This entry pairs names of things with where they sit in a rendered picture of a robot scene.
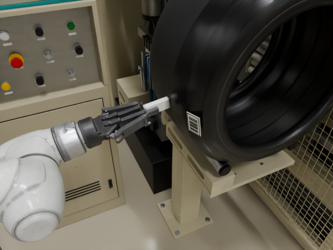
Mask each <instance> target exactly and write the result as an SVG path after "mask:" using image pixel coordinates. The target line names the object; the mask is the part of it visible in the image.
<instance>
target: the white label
mask: <svg viewBox="0 0 333 250"><path fill-rule="evenodd" d="M187 122H188V130H190V131H191V132H193V133H195V134H197V135H199V136H201V127H200V118H199V117H197V116H195V115H193V114H191V113H189V112H187Z"/></svg>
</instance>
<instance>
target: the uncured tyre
mask: <svg viewBox="0 0 333 250"><path fill-rule="evenodd" d="M271 34H272V37H271V40H270V43H269V45H268V48H267V50H266V52H265V54H264V55H263V57H262V59H261V60H260V62H259V63H258V65H257V66H256V67H255V68H254V70H253V71H252V72H251V73H250V74H249V75H248V76H247V77H246V78H245V79H244V80H243V81H241V82H240V83H239V84H238V85H236V86H235V87H233V86H234V84H235V82H236V80H237V78H238V76H239V74H240V72H241V71H242V69H243V67H244V66H245V64H246V63H247V61H248V60H249V58H250V57H251V56H252V54H253V53H254V52H255V51H256V49H257V48H258V47H259V46H260V45H261V44H262V43H263V42H264V41H265V40H266V39H267V38H268V37H269V36H270V35H271ZM150 74H151V80H152V84H153V88H154V92H155V95H156V97H157V99H161V98H163V97H168V98H169V103H170V108H168V109H166V110H165V112H166V113H167V114H168V116H169V117H170V118H171V120H172V121H173V122H174V123H175V125H176V126H177V127H178V129H179V130H180V131H181V133H182V134H183V135H184V136H185V138H186V139H187V140H188V142H189V143H190V144H191V145H192V146H193V147H194V148H196V149H197V150H198V151H200V152H201V153H203V154H205V155H206V156H208V157H210V158H212V159H215V160H218V161H223V162H248V161H255V160H259V159H263V158H266V157H269V156H271V155H274V154H276V153H278V152H280V151H282V150H284V149H285V148H287V147H289V146H290V145H292V144H293V143H295V142H296V141H298V140H299V139H300V138H302V137H303V136H304V135H305V134H307V133H308V132H309V131H310V130H311V129H313V128H314V127H315V126H316V125H317V124H318V123H319V122H320V121H321V120H322V119H323V118H324V117H325V116H326V115H327V114H328V112H329V111H330V110H331V109H332V108H333V0H168V1H167V3H166V5H165V7H164V9H163V11H162V13H161V15H160V17H159V19H158V22H157V25H156V28H155V31H154V34H153V38H152V43H151V50H150ZM187 112H189V113H191V114H193V115H195V116H197V117H199V118H200V127H201V136H199V135H197V134H195V133H193V132H191V131H190V130H188V122H187Z"/></svg>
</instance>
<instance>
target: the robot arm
mask: <svg viewBox="0 0 333 250"><path fill-rule="evenodd" d="M168 108H170V103H169V98H168V97H163V98H161V99H158V100H156V101H153V102H150V103H147V104H144V105H142V102H139V104H138V102H132V103H127V104H123V105H118V106H114V107H103V108H101V110H102V113H101V115H99V116H97V117H96V118H94V119H93V118H92V117H87V118H84V119H82V120H79V121H78V122H77V123H78V124H76V123H75V122H74V121H73V120H71V121H68V122H65V123H63V124H60V125H57V126H54V127H52V128H49V129H42V130H36V131H32V132H29V133H26V134H23V135H21V136H18V137H16V138H14V139H11V140H9V141H7V142H5V143H4V144H2V145H0V222H2V223H3V226H4V228H5V229H6V231H7V232H8V233H9V234H10V235H11V236H12V237H13V238H15V239H16V240H18V241H21V242H36V241H40V240H42V239H44V238H46V237H47V236H49V235H50V234H51V233H52V232H53V231H54V230H55V229H56V227H57V226H58V224H59V223H60V222H61V220H62V218H63V215H64V210H65V188H64V182H63V178H62V175H61V172H60V170H59V169H60V165H61V164H62V163H64V162H67V161H70V160H71V159H74V158H76V157H79V156H81V155H84V154H86V152H87V151H86V148H87V147H88V148H90V149H91V148H93V147H96V146H98V145H101V144H102V141H103V140H109V139H114V140H115V141H116V143H121V142H122V141H123V139H124V138H126V137H127V136H129V135H130V134H132V133H134V132H135V131H137V130H138V129H140V128H142V127H143V126H145V125H147V124H148V117H150V116H152V115H155V114H158V113H159V112H160V111H163V110H166V109H168Z"/></svg>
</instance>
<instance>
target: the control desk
mask: <svg viewBox="0 0 333 250"><path fill-rule="evenodd" d="M103 107H111V99H110V92H109V86H108V78H107V71H106V64H105V58H104V51H103V44H102V38H101V31H100V24H99V18H98V11H97V4H96V0H77V1H69V2H61V3H53V4H45V5H37V6H29V7H21V8H13V9H5V10H0V145H2V144H4V143H5V142H7V141H9V140H11V139H14V138H16V137H18V136H21V135H23V134H26V133H29V132H32V131H36V130H42V129H49V128H52V127H54V126H57V125H60V124H63V123H65V122H68V121H71V120H73V121H74V122H75V123H76V124H78V123H77V122H78V121H79V120H82V119H84V118H87V117H92V118H93V119H94V118H96V117H97V116H99V115H101V113H102V110H101V108H103ZM86 151H87V152H86V154H84V155H81V156H79V157H76V158H74V159H71V160H70V161H67V162H64V163H62V164H61V165H60V169H59V170H60V172H61V175H62V178H63V182H64V188H65V210H64V215H63V218H62V220H61V222H60V223H59V224H58V226H57V227H56V229H59V228H61V227H64V226H67V225H69V224H72V223H75V222H78V221H80V220H83V219H86V218H88V217H91V216H94V215H96V214H99V213H102V212H104V211H107V210H110V209H112V208H115V207H118V206H120V205H123V204H126V202H125V195H124V188H123V181H122V175H121V168H120V161H119V154H118V148H117V143H116V141H115V140H114V139H109V140H103V141H102V144H101V145H98V146H96V147H93V148H91V149H90V148H88V147H87V148H86ZM56 229H55V230H56Z"/></svg>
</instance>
